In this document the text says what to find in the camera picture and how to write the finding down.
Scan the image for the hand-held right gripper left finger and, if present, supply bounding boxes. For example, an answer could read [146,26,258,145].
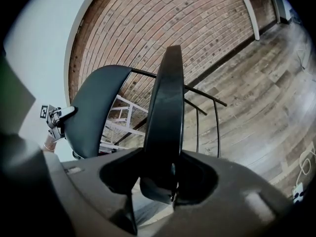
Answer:
[44,147,146,237]

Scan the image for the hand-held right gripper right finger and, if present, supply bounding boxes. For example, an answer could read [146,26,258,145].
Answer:
[147,149,307,237]

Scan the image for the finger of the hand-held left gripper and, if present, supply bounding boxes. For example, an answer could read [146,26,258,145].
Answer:
[59,106,76,119]

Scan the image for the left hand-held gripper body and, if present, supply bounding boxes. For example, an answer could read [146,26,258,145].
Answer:
[40,104,65,143]

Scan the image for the black chair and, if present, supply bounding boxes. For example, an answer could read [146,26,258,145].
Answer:
[64,45,228,204]

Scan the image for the person's left forearm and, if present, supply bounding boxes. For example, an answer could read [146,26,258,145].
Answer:
[42,134,57,153]

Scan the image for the white table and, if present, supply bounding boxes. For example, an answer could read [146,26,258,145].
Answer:
[100,94,149,156]

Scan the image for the white power strip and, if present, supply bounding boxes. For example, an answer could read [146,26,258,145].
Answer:
[292,181,306,204]

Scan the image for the light blue desk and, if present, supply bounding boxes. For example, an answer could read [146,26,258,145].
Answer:
[236,0,283,41]

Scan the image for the white cable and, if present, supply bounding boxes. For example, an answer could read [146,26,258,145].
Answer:
[295,142,316,184]

